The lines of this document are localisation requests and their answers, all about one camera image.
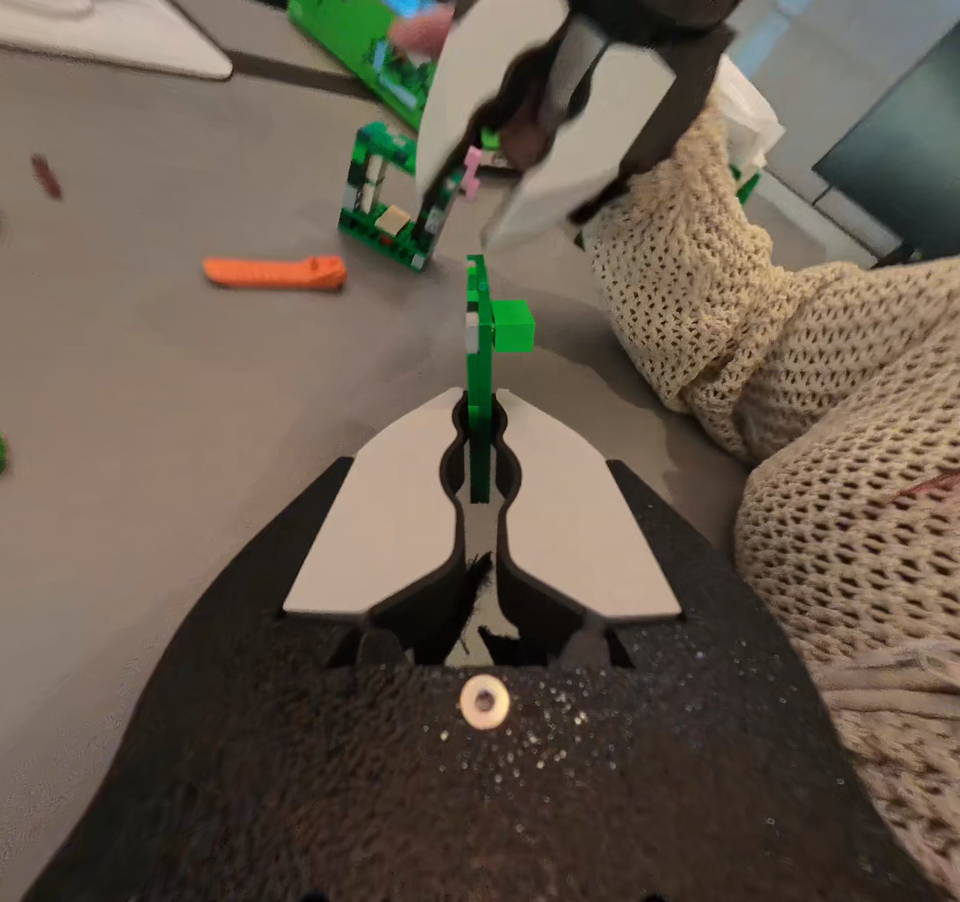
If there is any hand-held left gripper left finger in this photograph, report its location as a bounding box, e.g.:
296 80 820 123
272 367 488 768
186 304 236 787
282 387 471 623

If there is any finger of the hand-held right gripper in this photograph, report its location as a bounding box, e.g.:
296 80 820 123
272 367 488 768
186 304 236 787
483 24 681 252
414 0 573 232

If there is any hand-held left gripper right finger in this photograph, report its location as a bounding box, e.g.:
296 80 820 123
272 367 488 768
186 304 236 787
491 388 684 624

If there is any green lego plate assembly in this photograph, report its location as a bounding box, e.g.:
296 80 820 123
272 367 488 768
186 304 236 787
462 254 536 506

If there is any green lego tree build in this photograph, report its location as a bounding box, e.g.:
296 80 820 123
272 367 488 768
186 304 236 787
337 122 466 274

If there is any green lego set box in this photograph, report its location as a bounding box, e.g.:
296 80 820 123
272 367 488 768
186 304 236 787
288 0 459 132

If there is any white plastic bag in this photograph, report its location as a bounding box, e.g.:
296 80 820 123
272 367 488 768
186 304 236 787
712 54 787 191

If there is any orange brick separator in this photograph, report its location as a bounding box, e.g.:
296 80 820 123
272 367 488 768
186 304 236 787
201 254 348 293

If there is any black monitor screen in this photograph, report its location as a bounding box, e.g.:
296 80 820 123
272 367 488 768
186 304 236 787
812 39 960 267

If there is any white mat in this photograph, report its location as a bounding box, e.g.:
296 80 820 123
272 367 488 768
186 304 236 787
0 0 234 83

